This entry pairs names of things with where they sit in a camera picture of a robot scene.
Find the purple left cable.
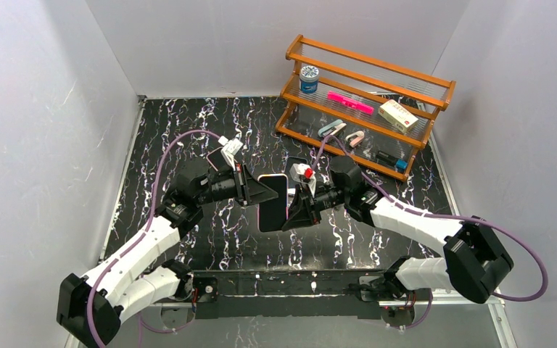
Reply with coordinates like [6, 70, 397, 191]
[85, 129, 224, 348]

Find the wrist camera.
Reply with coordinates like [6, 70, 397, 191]
[293, 163, 317, 196]
[218, 136, 243, 169]

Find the pink stapler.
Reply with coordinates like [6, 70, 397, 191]
[345, 130, 366, 149]

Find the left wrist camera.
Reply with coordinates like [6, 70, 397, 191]
[218, 136, 243, 169]

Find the pink highlighter pen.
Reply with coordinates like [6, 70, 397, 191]
[327, 91, 375, 115]

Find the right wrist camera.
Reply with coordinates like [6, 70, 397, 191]
[293, 163, 317, 196]

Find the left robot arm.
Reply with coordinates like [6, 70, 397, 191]
[57, 158, 278, 347]

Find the orange wooden shelf rack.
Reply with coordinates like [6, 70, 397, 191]
[275, 34, 457, 181]

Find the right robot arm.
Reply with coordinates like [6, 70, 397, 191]
[282, 156, 514, 304]

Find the white red carton box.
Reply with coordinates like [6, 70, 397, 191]
[378, 99, 418, 134]

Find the teal and white stapler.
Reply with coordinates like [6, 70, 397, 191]
[317, 119, 347, 138]

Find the blue lidded jar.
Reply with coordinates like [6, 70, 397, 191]
[299, 65, 320, 94]

